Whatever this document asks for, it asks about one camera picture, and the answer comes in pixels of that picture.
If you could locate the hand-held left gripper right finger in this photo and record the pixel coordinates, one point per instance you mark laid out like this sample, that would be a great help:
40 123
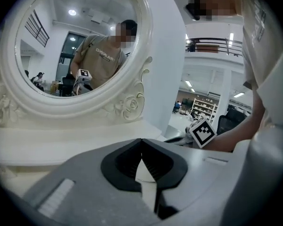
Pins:
198 185

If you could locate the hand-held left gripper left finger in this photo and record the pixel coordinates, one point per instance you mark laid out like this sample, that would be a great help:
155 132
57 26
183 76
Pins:
85 192

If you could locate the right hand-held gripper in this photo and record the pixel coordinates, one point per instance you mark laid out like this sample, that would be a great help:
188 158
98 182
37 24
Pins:
202 133

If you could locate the person's right forearm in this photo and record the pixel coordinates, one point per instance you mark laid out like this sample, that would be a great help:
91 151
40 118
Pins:
238 131

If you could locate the brown rectangular block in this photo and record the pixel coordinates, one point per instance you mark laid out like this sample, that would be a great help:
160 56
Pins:
207 49

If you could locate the white display shelf rack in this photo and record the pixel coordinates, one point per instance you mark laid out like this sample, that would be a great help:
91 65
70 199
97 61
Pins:
204 109

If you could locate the black office chair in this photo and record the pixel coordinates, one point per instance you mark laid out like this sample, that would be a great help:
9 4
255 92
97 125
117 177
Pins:
231 121

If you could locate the white vanity drawer unit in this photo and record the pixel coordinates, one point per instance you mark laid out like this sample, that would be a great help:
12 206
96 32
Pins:
73 140

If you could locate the black balcony railing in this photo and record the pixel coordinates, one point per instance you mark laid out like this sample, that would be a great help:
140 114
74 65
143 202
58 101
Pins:
214 43

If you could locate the white ornate oval mirror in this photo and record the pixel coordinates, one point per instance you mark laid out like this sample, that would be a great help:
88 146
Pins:
49 108

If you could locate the person's beige t-shirt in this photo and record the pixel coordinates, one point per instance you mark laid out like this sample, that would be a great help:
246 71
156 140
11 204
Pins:
261 55

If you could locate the long ceiling light strip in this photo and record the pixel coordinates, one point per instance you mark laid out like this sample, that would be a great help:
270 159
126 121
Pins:
231 39

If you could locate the person's face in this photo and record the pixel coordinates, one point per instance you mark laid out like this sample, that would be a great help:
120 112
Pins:
217 1

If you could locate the black head-mounted camera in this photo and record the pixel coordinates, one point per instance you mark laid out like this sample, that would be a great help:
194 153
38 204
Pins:
191 10

